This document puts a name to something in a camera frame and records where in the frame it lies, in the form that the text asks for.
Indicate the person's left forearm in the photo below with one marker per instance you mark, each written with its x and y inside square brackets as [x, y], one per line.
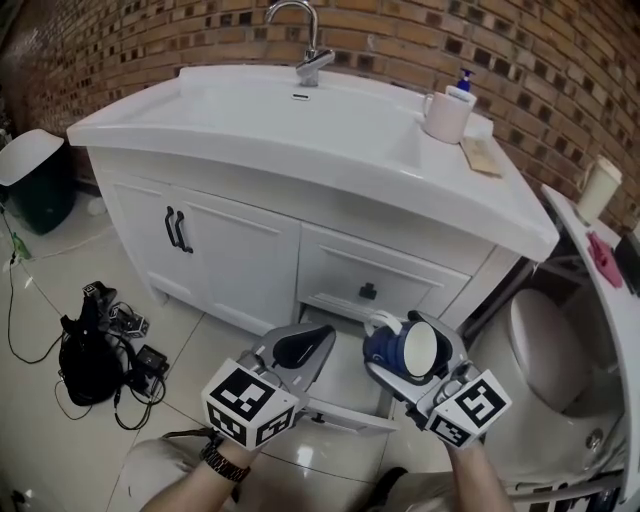
[200, 492]

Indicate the pink cloth item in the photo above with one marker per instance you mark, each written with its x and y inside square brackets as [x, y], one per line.
[605, 257]

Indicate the black drawer knob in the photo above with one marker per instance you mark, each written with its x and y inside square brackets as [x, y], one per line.
[368, 291]

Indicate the pale pink mug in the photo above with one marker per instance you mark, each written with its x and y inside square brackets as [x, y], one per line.
[445, 120]

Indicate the small black box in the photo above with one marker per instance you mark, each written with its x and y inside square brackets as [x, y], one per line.
[151, 358]

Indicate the black flat device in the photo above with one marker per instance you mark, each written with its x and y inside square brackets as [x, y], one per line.
[630, 262]

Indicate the chrome faucet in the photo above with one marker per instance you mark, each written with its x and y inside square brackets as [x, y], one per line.
[310, 60]

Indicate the white toilet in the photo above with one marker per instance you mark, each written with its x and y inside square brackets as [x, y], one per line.
[550, 360]

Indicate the metal wristwatch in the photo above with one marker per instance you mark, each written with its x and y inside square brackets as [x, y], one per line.
[222, 462]

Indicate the person's right forearm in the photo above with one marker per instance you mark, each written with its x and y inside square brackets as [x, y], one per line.
[475, 480]

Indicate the blue mug item white inside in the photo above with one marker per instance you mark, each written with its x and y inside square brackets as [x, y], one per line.
[395, 347]

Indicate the spare gripper device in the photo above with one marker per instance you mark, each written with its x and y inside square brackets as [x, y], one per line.
[122, 317]

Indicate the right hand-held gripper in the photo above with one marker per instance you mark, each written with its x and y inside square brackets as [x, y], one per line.
[470, 405]

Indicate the dark bin with white lid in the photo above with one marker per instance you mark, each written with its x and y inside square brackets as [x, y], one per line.
[40, 195]

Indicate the white cabinet drawer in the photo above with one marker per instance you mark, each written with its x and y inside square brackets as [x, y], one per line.
[390, 270]

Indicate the white vanity cabinet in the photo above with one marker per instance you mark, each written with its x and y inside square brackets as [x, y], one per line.
[235, 260]

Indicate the white sink basin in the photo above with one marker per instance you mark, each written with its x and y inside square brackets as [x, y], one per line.
[300, 135]

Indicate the soap bottle with blue pump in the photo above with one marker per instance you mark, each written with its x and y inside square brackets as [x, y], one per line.
[465, 85]

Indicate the cream tumbler with lid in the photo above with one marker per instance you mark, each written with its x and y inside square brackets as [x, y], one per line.
[600, 187]

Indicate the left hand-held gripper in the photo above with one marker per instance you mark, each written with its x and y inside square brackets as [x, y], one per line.
[240, 395]

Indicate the green bottle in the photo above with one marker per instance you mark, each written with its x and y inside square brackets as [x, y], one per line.
[21, 246]

